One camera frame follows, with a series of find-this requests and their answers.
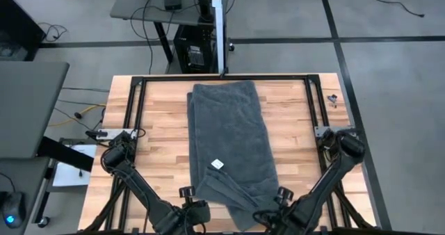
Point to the white paper sheet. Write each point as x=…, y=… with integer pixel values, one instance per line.
x=69, y=176

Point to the white vertical post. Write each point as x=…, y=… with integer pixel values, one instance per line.
x=219, y=26

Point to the black mouse with blue light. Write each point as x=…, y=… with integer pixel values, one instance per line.
x=14, y=209

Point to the black monitor stand pole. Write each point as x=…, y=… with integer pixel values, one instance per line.
x=204, y=2

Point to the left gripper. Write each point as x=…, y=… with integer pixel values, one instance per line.
x=196, y=212

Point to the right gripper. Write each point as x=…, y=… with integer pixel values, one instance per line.
x=281, y=219

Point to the black aluminium table frame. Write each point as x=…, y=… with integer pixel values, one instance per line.
x=243, y=78

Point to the small grey desk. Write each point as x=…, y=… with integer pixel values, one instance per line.
x=31, y=179

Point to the grey desk with black legs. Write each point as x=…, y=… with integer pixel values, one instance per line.
x=125, y=9

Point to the large grey desk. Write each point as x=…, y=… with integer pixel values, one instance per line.
x=28, y=106

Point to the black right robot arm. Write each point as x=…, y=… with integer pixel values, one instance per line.
x=330, y=179

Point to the black computer tower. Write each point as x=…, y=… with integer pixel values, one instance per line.
x=184, y=50

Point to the black cabinet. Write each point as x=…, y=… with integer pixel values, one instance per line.
x=17, y=26

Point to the small black metal bracket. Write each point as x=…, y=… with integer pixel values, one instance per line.
x=332, y=98

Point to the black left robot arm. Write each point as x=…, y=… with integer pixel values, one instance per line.
x=139, y=190

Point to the grey terry towel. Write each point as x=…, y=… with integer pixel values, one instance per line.
x=226, y=123

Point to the black desk foot bar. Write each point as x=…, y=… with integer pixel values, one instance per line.
x=66, y=153

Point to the black caster wheel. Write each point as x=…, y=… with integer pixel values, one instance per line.
x=44, y=222

